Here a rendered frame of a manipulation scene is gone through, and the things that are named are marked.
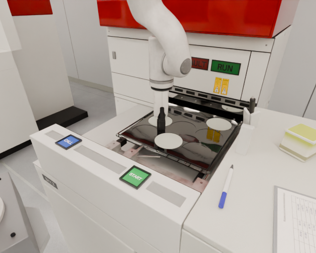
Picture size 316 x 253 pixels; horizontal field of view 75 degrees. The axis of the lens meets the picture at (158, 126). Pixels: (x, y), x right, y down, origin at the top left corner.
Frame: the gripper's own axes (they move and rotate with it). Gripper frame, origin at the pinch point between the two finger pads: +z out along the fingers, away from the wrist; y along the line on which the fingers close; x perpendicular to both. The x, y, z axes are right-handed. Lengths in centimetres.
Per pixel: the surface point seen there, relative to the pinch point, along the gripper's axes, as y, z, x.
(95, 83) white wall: -292, 83, -105
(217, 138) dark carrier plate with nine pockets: 7.6, 2.1, 20.4
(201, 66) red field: -19.9, -17.1, 18.2
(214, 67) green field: -16.4, -17.4, 23.1
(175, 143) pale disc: 10.3, 2.0, 4.5
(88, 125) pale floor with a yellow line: -159, 92, -84
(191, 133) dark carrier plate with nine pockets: 4.1, 2.0, 11.4
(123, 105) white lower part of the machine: -49, 15, -21
